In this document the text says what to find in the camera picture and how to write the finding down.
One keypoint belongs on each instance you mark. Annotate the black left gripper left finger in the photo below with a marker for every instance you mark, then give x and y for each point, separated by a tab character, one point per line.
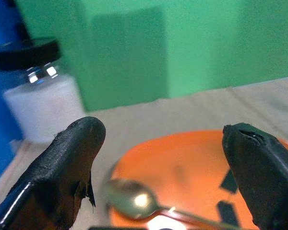
60	163

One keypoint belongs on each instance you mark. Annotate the beige tablecloth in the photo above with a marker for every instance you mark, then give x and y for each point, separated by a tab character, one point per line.
182	115

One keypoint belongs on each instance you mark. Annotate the metal spoon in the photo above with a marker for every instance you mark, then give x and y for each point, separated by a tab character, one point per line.
136	198

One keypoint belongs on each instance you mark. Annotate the glass jar with black lid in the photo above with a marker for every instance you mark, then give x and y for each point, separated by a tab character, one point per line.
36	91

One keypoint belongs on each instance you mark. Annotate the blue panel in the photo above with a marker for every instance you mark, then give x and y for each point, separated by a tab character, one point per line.
0	100

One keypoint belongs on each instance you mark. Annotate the orange plate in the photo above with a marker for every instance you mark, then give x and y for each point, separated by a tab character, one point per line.
172	167

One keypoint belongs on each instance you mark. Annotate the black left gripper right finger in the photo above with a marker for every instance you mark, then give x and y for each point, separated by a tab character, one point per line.
261	172

